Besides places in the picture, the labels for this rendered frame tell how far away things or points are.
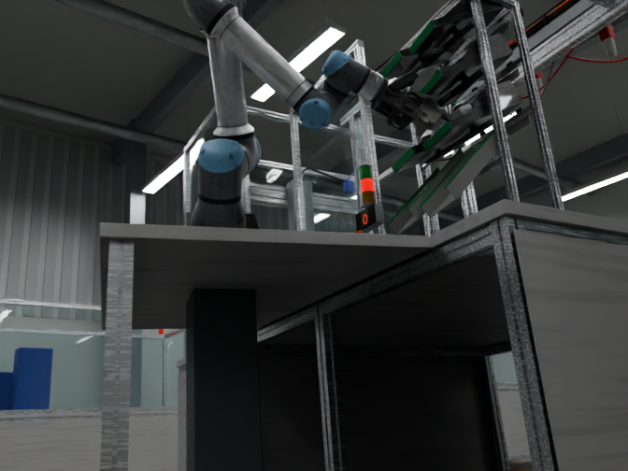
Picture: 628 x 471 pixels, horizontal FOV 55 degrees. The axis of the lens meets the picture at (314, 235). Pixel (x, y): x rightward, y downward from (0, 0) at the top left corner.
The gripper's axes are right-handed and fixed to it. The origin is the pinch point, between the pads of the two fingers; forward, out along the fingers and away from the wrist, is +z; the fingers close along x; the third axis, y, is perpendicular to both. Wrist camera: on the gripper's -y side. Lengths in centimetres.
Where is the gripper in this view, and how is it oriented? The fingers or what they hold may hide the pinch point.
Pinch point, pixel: (440, 121)
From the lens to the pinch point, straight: 172.8
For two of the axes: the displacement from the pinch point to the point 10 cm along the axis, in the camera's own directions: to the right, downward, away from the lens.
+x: 3.9, -3.5, -8.5
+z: 8.6, 4.6, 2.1
